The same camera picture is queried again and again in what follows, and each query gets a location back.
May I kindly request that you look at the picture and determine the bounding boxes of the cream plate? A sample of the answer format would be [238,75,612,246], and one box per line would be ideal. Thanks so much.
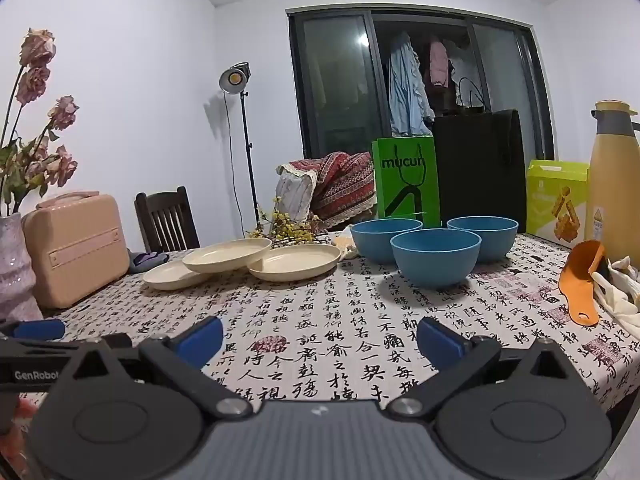
[182,238,272,274]
[142,260,212,292]
[247,244,342,283]

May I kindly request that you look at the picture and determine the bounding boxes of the glittery pink vase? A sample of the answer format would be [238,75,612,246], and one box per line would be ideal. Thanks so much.
[0,214,43,321]

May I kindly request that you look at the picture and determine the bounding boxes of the blue bowl front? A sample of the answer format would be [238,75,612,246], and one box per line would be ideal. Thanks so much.
[390,228,482,289]

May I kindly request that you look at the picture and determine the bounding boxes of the blue bowl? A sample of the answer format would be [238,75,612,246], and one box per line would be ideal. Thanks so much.
[350,218,423,264]
[447,216,520,263]
[390,228,482,289]

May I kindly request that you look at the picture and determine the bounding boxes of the grey purple cloth pouch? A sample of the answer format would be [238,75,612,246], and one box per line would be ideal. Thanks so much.
[128,250,169,274]

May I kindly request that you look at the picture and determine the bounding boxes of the calligraphy print tablecloth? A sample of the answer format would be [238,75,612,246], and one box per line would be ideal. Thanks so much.
[61,235,639,410]

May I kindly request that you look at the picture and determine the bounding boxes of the blue bowl right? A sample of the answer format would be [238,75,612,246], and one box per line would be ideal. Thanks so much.
[447,216,520,263]

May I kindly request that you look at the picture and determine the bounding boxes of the pink small suitcase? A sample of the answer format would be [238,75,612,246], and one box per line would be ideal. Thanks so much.
[23,191,129,310]

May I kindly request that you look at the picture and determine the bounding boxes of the dark wooden chair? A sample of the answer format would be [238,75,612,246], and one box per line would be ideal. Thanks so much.
[134,186,201,252]

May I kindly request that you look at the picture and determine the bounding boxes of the orange plastic scoop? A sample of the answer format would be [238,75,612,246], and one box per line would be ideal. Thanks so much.
[559,240,605,326]

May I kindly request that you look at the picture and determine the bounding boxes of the blue bowl left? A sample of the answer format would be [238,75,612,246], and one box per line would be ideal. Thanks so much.
[350,218,423,264]

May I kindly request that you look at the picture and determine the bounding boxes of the yellow dotted work glove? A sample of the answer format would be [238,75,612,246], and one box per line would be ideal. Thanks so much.
[333,232,359,261]

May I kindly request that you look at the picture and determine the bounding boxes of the yellow flower branches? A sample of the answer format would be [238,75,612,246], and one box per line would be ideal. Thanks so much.
[245,196,328,248]

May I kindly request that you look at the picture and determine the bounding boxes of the cream cloth bag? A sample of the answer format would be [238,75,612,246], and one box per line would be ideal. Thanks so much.
[589,254,640,340]

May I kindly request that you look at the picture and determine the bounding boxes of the green paper shopping bag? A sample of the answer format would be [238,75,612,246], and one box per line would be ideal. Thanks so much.
[372,136,442,228]

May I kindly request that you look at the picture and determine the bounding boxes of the green snack box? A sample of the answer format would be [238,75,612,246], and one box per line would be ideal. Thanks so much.
[526,159,589,248]

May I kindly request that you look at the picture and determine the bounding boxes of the black paper bag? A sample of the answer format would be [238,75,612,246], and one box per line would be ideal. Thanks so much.
[433,110,526,233]

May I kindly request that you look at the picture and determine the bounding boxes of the red patterned blanket on chair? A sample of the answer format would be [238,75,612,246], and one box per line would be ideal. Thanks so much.
[276,152,376,228]

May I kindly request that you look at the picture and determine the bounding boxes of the dried pink roses bouquet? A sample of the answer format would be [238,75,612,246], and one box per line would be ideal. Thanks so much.
[1,28,79,217]

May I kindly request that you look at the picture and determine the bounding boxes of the hanging blue shirt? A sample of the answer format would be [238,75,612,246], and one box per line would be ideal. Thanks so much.
[387,32,435,136]

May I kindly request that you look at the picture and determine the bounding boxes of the studio lamp on stand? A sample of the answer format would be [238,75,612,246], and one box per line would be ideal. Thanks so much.
[218,61,260,226]

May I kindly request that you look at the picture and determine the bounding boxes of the hanging white garment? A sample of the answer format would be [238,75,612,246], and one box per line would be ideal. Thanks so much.
[449,56,485,107]

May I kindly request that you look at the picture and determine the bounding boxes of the hanging pink garment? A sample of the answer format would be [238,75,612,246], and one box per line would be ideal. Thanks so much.
[428,40,449,89]

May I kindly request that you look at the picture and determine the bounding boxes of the dark sliding glass door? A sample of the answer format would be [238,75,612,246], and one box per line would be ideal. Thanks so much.
[288,4,554,159]

